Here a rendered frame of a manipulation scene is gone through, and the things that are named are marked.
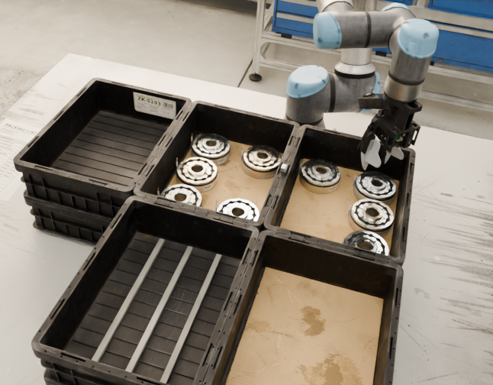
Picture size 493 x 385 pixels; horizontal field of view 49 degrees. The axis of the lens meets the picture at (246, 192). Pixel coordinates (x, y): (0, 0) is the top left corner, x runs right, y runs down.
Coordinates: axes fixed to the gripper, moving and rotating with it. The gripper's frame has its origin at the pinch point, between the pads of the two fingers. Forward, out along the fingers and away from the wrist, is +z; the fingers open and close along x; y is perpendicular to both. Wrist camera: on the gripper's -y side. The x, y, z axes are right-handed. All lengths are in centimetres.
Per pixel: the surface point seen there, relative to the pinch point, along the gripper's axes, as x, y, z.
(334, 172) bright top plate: -3.9, -8.1, 9.0
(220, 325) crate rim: -53, 25, 2
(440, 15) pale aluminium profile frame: 138, -111, 35
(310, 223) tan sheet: -17.8, 2.6, 11.8
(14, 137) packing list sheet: -73, -76, 25
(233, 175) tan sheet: -26.7, -20.3, 11.8
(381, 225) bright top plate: -4.9, 12.5, 8.6
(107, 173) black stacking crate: -56, -34, 12
